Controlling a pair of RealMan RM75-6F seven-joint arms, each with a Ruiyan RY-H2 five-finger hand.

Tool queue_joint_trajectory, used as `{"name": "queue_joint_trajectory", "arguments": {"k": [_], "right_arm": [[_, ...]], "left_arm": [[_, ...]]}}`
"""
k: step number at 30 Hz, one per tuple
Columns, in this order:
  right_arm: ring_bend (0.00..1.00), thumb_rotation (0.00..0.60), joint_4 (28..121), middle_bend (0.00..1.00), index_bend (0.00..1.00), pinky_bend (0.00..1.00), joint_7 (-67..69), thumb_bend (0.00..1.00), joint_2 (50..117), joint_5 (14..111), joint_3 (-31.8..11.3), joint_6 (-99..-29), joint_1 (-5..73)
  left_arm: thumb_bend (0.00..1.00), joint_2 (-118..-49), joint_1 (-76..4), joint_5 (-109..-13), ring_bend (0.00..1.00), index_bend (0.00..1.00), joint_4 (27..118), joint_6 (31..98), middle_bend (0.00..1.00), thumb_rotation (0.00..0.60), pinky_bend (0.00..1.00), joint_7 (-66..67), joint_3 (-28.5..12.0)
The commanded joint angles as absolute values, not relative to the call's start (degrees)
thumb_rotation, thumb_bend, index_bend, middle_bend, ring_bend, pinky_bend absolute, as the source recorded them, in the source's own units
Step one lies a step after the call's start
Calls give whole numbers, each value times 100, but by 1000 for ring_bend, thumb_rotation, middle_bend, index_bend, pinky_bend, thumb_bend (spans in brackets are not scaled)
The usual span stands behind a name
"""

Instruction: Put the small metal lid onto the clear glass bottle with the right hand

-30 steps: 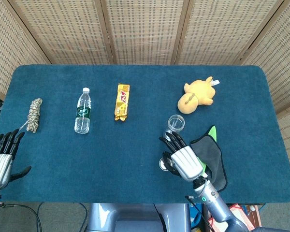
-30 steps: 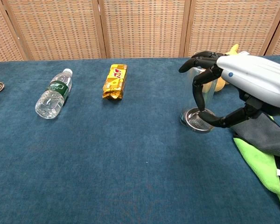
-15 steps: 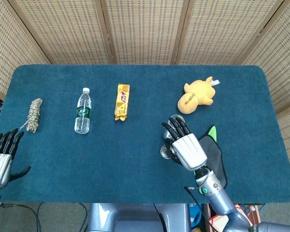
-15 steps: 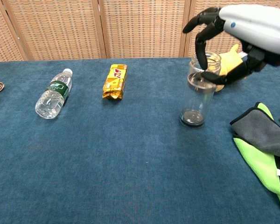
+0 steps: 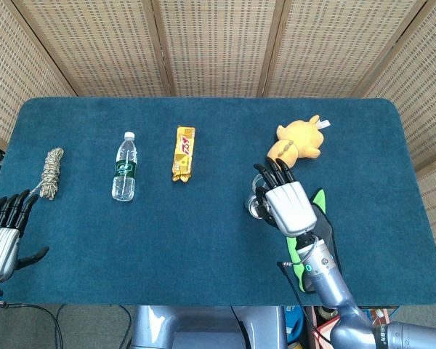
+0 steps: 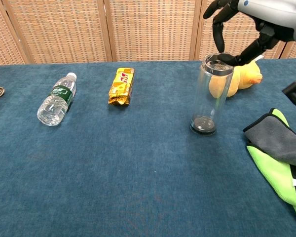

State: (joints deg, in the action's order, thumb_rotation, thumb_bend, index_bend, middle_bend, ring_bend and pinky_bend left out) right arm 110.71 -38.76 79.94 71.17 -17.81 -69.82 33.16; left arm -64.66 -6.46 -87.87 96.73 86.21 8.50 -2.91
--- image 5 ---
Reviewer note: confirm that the clear plastic water bottle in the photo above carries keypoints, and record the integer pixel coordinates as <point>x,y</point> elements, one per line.
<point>124,171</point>

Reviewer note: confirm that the green grey microfibre cloth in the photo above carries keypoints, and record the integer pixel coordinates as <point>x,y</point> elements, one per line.
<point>321,200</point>

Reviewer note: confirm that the blue plastic container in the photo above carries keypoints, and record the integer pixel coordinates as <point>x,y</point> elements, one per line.
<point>294,323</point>

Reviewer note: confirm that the blue felt table mat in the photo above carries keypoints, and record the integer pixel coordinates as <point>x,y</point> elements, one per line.
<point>167,236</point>

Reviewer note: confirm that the woven wooden folding screen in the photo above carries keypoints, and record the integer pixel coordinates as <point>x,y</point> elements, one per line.
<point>218,43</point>

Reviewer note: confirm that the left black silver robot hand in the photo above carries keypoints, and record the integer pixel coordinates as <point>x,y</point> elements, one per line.
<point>0,251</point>

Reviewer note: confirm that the yellow plush toy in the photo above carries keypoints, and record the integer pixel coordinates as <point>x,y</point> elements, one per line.
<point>301,140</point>

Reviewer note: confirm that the grey blue robot torso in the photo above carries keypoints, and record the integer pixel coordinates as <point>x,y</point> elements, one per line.
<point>203,327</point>

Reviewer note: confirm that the clear glass cup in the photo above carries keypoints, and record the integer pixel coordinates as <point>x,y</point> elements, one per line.
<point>255,209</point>

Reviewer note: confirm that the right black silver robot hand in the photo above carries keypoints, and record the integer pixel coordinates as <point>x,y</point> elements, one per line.
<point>292,207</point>

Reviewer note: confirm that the gold snack packet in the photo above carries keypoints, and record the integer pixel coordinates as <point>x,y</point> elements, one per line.
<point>183,152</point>

